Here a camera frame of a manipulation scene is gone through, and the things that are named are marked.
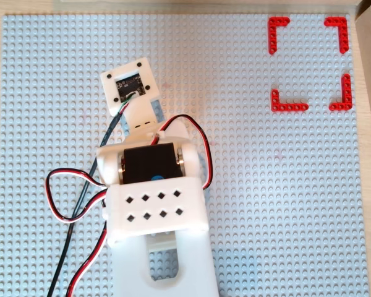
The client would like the red black white servo cable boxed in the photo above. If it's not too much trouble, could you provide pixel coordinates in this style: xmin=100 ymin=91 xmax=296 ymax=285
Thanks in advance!
xmin=151 ymin=114 xmax=213 ymax=190
xmin=45 ymin=168 xmax=113 ymax=297

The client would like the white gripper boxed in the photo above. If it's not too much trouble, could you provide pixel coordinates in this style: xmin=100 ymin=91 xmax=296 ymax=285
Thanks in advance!
xmin=120 ymin=101 xmax=191 ymax=143

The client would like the black camera cable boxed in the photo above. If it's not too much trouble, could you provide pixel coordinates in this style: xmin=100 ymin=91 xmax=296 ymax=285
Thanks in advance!
xmin=47 ymin=92 xmax=143 ymax=297

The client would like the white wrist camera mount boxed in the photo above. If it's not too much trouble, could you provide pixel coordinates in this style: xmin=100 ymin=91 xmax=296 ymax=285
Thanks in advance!
xmin=100 ymin=57 xmax=160 ymax=117

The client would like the red L-shaped Lego beam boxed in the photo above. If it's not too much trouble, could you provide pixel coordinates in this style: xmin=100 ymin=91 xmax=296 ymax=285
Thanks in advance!
xmin=328 ymin=73 xmax=352 ymax=111
xmin=271 ymin=88 xmax=309 ymax=113
xmin=268 ymin=17 xmax=291 ymax=56
xmin=323 ymin=17 xmax=349 ymax=55

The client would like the grey Lego baseplate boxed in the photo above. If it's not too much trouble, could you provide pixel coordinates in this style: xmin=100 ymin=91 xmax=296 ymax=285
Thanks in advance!
xmin=0 ymin=14 xmax=369 ymax=297

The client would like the beige cardboard panel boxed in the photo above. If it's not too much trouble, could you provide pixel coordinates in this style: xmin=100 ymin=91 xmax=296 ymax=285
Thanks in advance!
xmin=60 ymin=0 xmax=356 ymax=5

